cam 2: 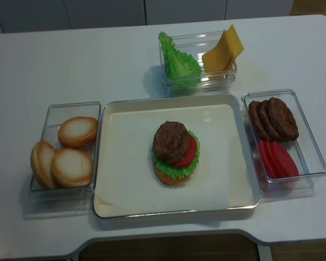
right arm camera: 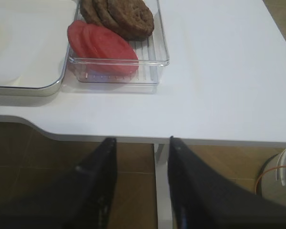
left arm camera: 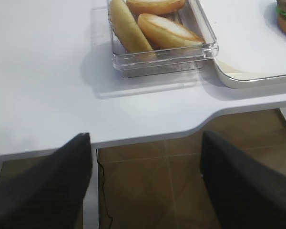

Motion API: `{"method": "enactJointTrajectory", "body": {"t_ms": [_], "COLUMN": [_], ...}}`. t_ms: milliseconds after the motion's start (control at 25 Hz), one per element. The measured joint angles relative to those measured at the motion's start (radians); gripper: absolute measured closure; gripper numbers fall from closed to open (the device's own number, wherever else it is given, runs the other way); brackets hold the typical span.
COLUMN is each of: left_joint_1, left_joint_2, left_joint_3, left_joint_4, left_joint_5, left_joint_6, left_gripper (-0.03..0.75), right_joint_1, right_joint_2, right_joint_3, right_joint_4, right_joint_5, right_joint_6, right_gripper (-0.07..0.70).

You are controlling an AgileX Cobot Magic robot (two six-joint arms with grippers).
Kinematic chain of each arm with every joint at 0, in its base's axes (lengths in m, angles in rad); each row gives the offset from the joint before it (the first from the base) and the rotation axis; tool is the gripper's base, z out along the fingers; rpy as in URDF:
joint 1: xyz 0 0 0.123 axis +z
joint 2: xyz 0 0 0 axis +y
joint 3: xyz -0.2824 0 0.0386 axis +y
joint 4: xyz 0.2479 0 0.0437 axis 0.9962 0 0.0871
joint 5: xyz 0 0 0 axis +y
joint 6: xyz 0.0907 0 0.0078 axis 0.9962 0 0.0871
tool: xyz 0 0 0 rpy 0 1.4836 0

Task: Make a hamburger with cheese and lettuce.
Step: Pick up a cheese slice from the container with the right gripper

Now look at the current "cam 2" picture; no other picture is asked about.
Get white rectangular tray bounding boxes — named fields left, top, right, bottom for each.
left=93, top=94, right=261, bottom=218

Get lettuce leaf on burger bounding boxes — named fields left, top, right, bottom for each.
left=152, top=130, right=200, bottom=180

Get clear lettuce cheese container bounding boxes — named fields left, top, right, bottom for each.
left=159, top=31, right=237, bottom=97

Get clear bun container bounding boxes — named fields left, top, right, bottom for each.
left=40, top=102, right=101, bottom=190

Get beef patty on burger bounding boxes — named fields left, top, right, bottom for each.
left=153, top=121, right=190, bottom=164

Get upper bun half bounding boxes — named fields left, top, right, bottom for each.
left=58, top=117, right=98, bottom=148

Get right beef patty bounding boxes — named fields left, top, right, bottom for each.
left=267, top=97, right=299, bottom=141

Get left standing bun half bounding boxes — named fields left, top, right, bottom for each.
left=30, top=140, right=57, bottom=189

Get white parchment paper sheet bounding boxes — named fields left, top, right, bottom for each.
left=94, top=113, right=229, bottom=218

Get clear patty tomato container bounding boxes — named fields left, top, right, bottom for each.
left=241, top=89, right=326, bottom=194

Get yellow cheese slices stack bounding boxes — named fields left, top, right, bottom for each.
left=202, top=24, right=245, bottom=80

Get red tomato slices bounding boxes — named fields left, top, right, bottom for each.
left=258, top=140, right=299, bottom=179

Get bottom bun on tray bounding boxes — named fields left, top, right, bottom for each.
left=153, top=162, right=189, bottom=185

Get middle beef patty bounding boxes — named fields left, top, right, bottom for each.
left=258, top=100, right=284, bottom=142

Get green lettuce leaves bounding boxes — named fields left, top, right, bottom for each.
left=158, top=32, right=202, bottom=78

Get front bun half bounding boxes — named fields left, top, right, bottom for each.
left=51, top=148, right=93, bottom=188

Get tomato slice on burger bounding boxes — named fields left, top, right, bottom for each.
left=172, top=133, right=198, bottom=168

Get left beef patty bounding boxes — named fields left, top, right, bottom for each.
left=248, top=101, right=271, bottom=141

